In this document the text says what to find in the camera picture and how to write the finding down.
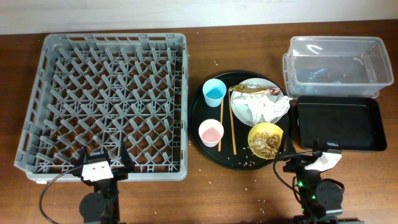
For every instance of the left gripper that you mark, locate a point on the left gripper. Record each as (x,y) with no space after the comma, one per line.
(128,162)

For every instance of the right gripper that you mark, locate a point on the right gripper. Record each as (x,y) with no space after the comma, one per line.
(300,163)

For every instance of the food scraps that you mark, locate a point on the food scraps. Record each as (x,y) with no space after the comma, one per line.
(264,144)

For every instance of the yellow bowl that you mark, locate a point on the yellow bowl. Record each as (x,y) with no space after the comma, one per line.
(272,128)

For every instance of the white napkin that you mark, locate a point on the white napkin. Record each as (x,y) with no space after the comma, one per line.
(252,109)

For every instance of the brown snack wrapper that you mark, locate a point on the brown snack wrapper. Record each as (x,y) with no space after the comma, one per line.
(252,89)

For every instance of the pink cup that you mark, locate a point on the pink cup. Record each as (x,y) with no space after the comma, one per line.
(209,132)

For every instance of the wooden chopstick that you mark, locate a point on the wooden chopstick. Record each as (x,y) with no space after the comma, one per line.
(231,121)
(221,122)

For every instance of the light blue cup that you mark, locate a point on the light blue cup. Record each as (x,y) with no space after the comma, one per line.
(214,91)

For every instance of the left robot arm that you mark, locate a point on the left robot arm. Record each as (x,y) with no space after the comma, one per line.
(102,205)

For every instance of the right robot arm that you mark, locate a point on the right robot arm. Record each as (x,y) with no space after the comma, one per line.
(320,199)

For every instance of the grey dishwasher rack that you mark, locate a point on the grey dishwasher rack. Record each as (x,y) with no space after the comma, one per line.
(122,94)

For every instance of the black rectangular tray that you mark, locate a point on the black rectangular tray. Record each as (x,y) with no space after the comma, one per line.
(352,123)

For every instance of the round black tray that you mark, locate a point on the round black tray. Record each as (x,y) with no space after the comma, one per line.
(245,159)

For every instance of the clear plastic bin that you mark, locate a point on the clear plastic bin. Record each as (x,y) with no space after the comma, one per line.
(336,66)

